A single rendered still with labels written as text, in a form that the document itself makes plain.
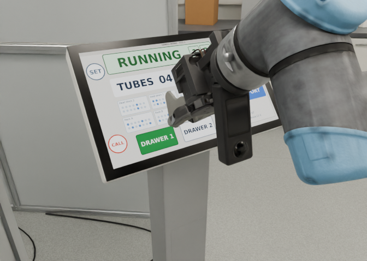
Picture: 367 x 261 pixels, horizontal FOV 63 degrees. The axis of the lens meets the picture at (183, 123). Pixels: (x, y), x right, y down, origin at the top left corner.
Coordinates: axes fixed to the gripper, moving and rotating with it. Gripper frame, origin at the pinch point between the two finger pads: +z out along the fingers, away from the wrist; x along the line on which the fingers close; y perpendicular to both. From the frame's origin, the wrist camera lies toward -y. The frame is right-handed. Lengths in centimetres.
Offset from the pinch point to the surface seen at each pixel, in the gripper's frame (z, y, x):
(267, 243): 98, -61, -76
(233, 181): 139, -26, -95
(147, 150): 14.7, -1.4, 3.2
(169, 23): 57, 54, -39
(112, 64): 14.8, 20.0, 4.8
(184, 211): 41.3, -20.0, -11.7
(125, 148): 14.7, 0.3, 7.7
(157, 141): 14.7, 0.0, 0.2
